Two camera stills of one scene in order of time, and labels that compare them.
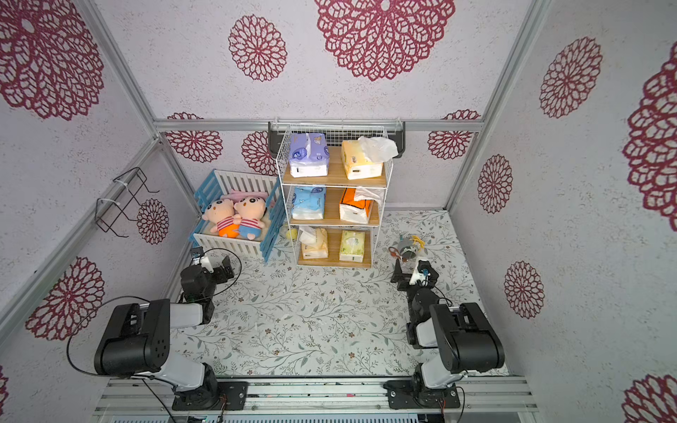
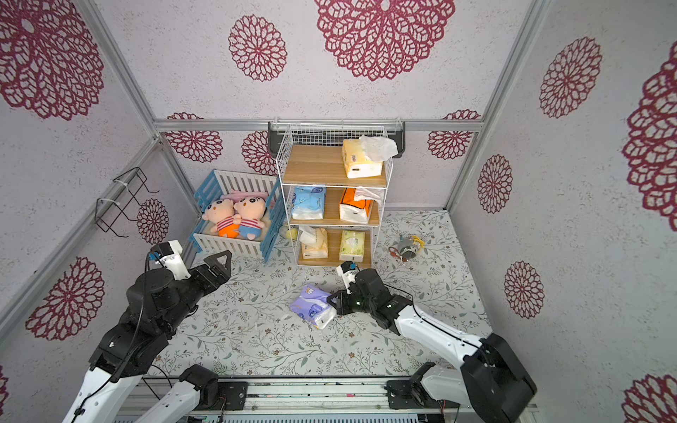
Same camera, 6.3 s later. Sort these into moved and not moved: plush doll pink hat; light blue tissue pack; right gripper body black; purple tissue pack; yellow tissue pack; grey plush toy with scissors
Moved: right gripper body black; purple tissue pack
Not moved: light blue tissue pack; grey plush toy with scissors; plush doll pink hat; yellow tissue pack
